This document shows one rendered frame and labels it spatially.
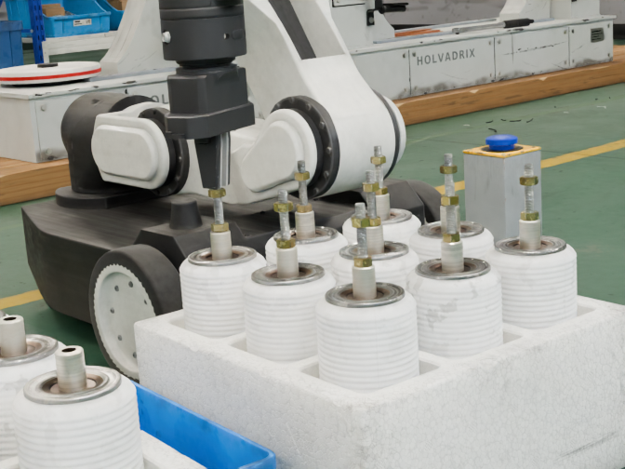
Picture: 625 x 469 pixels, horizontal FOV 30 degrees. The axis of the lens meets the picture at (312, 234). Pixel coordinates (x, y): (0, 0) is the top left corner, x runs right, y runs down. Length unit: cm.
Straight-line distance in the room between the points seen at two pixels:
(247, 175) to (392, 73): 240
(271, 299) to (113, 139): 81
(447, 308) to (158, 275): 52
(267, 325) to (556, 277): 30
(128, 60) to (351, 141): 203
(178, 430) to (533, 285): 40
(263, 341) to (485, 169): 44
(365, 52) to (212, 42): 271
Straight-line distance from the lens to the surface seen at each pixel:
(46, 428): 90
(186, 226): 162
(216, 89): 122
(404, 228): 139
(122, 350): 167
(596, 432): 129
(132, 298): 161
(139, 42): 356
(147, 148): 184
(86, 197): 205
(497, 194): 147
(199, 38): 120
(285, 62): 161
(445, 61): 420
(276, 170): 159
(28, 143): 323
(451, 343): 115
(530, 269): 122
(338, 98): 159
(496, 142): 148
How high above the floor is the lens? 56
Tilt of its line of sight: 13 degrees down
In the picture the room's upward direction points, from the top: 4 degrees counter-clockwise
